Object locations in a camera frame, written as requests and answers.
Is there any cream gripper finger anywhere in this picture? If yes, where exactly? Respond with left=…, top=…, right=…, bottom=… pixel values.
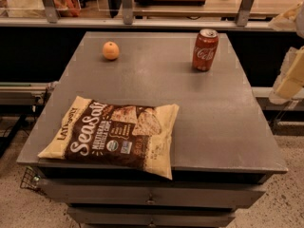
left=275, top=47, right=304, bottom=99

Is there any red coke can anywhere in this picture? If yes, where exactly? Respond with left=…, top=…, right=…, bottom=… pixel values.
left=192, top=28, right=219, bottom=71

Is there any grey drawer cabinet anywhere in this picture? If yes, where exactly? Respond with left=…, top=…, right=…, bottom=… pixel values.
left=18, top=32, right=287, bottom=228

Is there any orange fruit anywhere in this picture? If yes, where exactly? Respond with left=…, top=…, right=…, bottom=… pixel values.
left=103, top=41, right=120, bottom=60

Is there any sea salt tortilla chips bag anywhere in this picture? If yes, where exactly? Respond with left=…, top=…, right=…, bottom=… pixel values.
left=38, top=96, right=179, bottom=180

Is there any orange snack bag background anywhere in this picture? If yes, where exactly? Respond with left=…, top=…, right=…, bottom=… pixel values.
left=53, top=0, right=80, bottom=17

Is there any metal counter rail frame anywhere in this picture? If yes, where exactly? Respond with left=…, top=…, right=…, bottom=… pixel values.
left=0, top=0, right=304, bottom=32

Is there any wire basket on floor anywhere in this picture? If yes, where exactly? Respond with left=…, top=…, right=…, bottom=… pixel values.
left=20, top=167, right=41, bottom=192

